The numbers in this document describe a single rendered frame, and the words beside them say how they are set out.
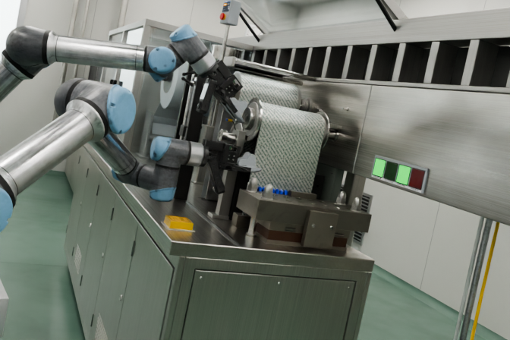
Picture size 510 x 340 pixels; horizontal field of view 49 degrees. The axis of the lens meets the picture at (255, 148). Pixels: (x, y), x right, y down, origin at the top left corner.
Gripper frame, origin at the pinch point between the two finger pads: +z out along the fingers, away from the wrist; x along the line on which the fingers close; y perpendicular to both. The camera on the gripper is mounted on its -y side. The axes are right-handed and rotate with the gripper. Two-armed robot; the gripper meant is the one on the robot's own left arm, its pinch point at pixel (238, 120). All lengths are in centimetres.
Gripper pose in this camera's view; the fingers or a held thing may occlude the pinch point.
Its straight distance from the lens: 188.0
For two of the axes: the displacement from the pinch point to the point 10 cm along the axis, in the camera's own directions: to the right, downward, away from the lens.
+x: -3.8, -1.4, 9.1
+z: 5.6, 7.5, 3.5
